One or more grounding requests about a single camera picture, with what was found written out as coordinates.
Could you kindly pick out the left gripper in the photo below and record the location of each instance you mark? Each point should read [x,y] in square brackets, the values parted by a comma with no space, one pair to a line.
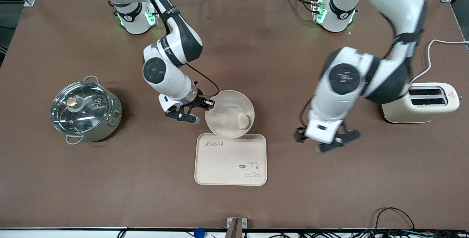
[299,136]

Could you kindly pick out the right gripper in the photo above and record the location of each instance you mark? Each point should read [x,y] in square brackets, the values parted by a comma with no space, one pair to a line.
[200,100]

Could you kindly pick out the round cream plate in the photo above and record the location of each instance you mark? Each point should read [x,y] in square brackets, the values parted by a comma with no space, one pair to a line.
[225,119]

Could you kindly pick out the cream steamed bun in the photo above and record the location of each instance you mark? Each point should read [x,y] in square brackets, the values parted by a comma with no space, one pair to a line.
[243,121]

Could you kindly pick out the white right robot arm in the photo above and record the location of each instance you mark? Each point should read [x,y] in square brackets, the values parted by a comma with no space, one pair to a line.
[172,77]

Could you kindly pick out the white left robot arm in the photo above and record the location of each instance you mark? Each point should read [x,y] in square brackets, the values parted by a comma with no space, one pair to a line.
[384,77]

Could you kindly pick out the cream rabbit print tray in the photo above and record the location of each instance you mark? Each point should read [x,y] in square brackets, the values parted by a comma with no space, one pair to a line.
[227,161]

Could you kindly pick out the steel pot with glass lid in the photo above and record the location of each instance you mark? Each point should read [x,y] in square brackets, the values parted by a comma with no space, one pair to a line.
[110,128]

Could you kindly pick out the brown table mat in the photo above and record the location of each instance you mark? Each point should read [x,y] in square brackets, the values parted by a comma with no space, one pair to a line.
[146,186]

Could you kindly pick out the glass pot lid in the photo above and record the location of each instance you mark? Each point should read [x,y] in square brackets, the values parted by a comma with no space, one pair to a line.
[82,117]

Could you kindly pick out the blue round knob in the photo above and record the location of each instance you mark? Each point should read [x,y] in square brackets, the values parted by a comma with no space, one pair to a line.
[199,233]

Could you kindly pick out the cream two-slot toaster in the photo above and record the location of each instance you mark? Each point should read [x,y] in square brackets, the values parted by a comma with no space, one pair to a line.
[432,110]

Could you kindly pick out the grey metal bracket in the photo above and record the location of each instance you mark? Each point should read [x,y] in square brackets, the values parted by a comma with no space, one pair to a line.
[230,222]

